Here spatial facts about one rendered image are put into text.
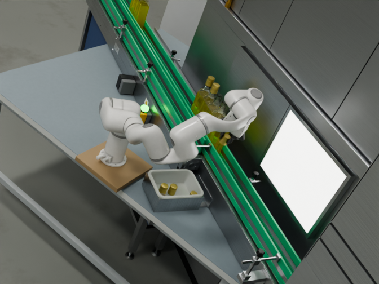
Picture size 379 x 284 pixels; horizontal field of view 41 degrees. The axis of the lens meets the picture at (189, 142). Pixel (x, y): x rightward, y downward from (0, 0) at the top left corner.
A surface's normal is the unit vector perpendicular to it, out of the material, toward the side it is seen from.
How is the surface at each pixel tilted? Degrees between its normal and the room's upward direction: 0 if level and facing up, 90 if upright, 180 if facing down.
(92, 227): 0
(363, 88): 90
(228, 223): 90
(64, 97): 0
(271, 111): 90
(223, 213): 90
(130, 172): 0
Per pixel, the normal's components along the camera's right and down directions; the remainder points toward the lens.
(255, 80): -0.87, -0.01
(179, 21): -0.61, 0.29
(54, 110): 0.32, -0.76
